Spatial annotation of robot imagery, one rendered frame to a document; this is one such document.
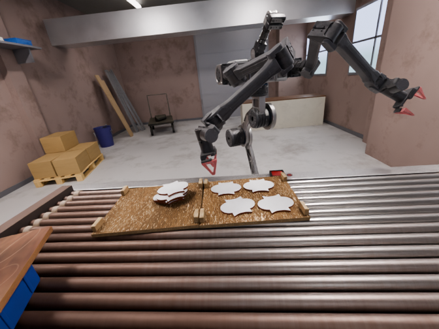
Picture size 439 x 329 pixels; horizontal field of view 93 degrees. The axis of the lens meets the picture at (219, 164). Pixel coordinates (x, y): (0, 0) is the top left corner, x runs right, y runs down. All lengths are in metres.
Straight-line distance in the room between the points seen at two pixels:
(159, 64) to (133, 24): 3.12
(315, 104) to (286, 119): 0.81
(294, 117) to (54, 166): 5.41
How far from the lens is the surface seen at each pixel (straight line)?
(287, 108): 6.00
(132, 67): 8.82
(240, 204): 0.88
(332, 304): 0.65
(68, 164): 4.32
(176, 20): 5.36
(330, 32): 1.20
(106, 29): 5.80
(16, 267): 0.78
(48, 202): 1.35
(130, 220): 0.94
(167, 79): 8.44
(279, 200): 0.90
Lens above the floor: 1.43
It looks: 23 degrees down
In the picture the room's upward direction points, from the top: 6 degrees counter-clockwise
